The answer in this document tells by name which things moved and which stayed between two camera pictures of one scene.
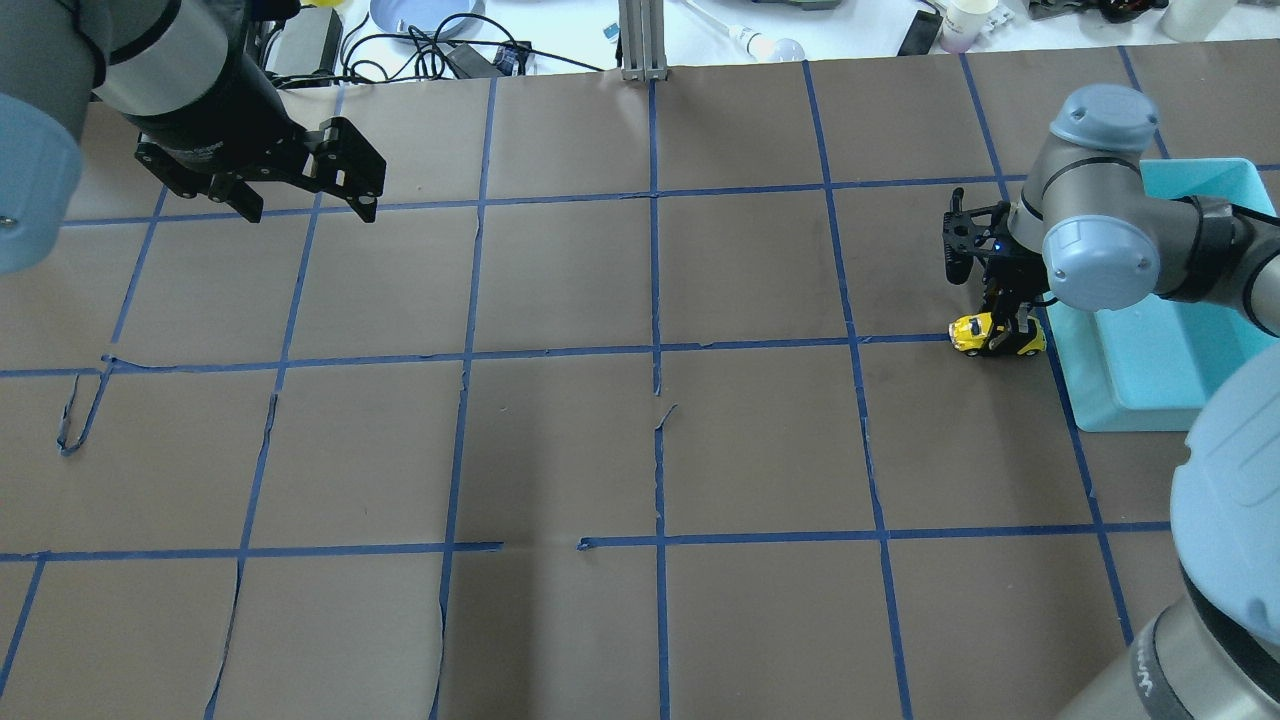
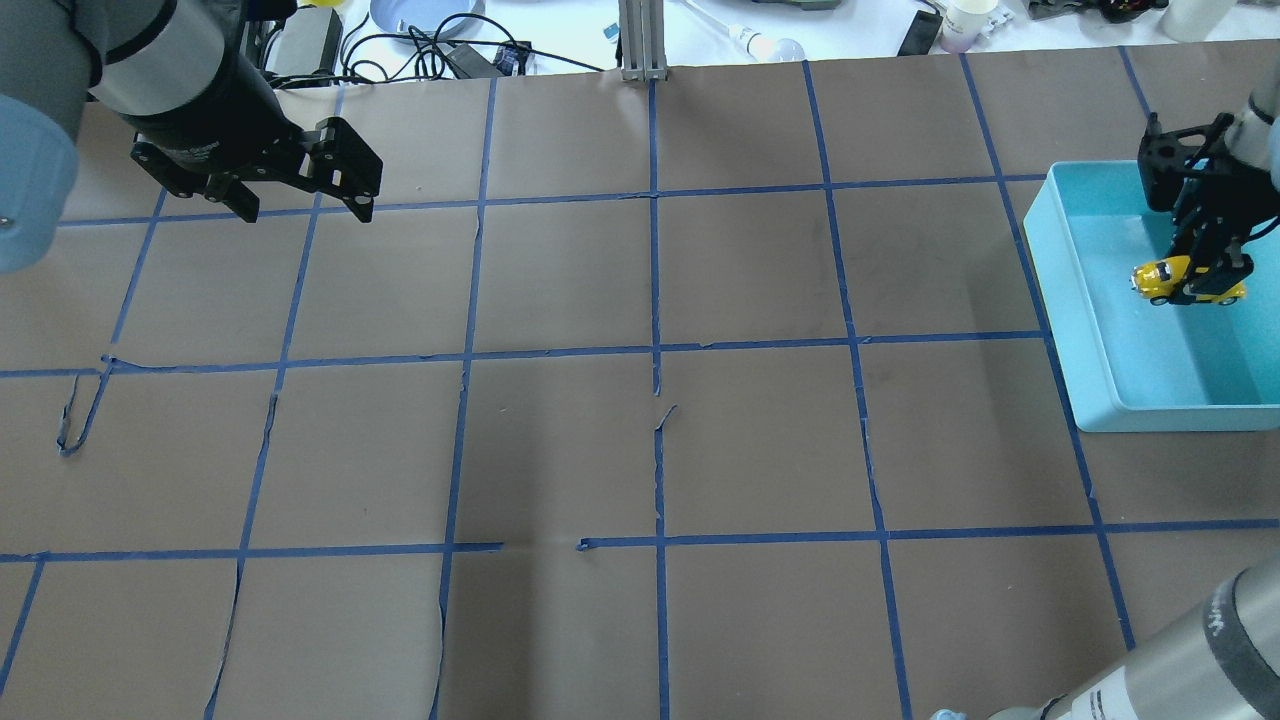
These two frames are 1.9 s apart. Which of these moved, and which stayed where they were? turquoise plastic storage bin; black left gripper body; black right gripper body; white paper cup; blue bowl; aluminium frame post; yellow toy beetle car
Moved: yellow toy beetle car; black left gripper body
Stayed: black right gripper body; blue bowl; aluminium frame post; turquoise plastic storage bin; white paper cup
